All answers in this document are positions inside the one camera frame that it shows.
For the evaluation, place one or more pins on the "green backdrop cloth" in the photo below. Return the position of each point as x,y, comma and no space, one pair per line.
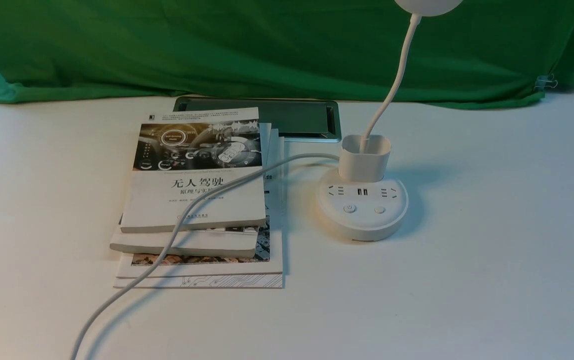
485,54

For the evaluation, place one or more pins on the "top book with car cover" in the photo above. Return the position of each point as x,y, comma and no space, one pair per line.
182,157

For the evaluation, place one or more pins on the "white desk lamp with sockets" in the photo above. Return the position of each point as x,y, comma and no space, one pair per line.
359,200

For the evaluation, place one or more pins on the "bottom book with circuit pattern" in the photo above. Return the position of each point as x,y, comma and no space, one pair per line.
263,270

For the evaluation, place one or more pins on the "metal binder clip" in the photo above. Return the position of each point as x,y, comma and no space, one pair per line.
545,82

